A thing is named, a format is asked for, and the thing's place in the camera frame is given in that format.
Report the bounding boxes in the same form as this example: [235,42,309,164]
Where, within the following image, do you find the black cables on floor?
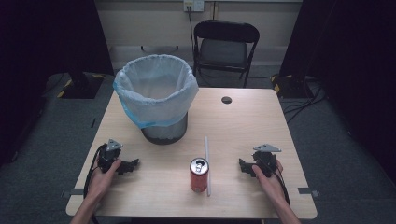
[280,77,327,125]

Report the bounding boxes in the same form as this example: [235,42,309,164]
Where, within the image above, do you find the person's right hand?
[251,160,290,205]

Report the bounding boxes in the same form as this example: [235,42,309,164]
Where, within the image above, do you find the black stand base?
[270,74,313,100]

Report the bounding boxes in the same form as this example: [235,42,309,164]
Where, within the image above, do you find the person's left hand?
[86,159,122,203]

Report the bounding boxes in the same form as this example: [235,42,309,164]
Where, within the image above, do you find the white straw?
[204,135,212,198]

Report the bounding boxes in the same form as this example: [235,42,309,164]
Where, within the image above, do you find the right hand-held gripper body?
[251,143,282,177]

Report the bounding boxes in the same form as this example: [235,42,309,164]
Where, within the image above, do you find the grey tape strip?
[297,187,320,198]
[60,188,86,200]

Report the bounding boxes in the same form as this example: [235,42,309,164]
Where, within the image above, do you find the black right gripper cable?
[265,162,291,207]

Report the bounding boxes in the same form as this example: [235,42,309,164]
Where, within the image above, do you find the grey mesh trash can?
[141,111,189,146]

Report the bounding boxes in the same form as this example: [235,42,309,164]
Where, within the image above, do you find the white wall outlet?
[182,0,205,13]

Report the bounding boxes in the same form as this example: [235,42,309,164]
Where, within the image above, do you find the black folding chair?
[192,19,261,90]

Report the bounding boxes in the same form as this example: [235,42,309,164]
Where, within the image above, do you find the red drink can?
[189,157,210,193]

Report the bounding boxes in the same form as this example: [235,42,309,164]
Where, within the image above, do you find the white and blue trash bag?
[112,53,200,130]

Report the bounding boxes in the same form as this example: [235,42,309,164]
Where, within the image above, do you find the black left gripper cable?
[82,143,108,224]

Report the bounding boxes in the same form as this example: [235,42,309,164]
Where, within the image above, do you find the black cable from outlet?
[186,5,196,55]

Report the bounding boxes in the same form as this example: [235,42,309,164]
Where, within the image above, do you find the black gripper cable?
[265,162,291,207]
[82,143,108,224]

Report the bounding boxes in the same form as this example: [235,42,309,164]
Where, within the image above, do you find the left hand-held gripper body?
[97,138,124,174]

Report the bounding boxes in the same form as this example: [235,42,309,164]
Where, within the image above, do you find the dark curtain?
[0,0,115,166]
[278,0,396,185]

